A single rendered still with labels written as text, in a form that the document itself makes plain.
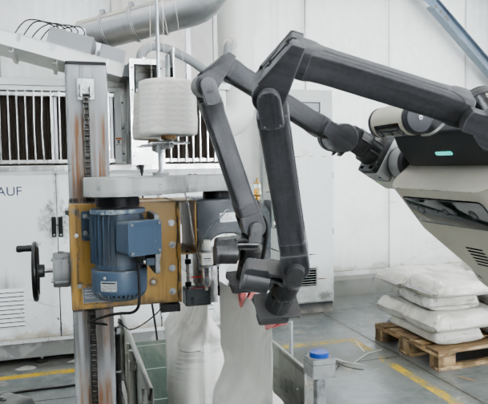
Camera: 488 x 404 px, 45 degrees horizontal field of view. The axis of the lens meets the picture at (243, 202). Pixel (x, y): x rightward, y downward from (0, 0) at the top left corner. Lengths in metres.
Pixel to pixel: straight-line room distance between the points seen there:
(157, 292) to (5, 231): 2.81
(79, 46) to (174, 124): 2.75
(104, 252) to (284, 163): 0.69
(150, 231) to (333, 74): 0.74
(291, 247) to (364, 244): 5.49
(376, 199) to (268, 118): 5.72
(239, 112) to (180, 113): 3.42
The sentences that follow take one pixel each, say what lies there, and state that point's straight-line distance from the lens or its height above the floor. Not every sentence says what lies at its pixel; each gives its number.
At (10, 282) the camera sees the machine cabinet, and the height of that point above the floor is 0.63.
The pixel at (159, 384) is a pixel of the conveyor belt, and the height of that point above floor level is 0.38.
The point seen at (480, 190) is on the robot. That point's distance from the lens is 1.26.
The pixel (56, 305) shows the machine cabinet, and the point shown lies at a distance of 4.59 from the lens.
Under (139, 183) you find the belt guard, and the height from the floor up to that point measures 1.40.
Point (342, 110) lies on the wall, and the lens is 6.49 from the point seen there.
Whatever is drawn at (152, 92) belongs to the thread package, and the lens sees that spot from 1.61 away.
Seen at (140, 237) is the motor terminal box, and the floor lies 1.26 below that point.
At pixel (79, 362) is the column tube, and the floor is 0.85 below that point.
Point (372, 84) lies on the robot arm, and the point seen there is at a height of 1.57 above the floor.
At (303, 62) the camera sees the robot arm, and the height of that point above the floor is 1.60.
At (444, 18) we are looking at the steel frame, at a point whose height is 3.02.
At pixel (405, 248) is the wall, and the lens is 6.92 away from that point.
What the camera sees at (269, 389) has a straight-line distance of 1.45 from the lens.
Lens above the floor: 1.44
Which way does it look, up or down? 3 degrees down
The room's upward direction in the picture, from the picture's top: 1 degrees counter-clockwise
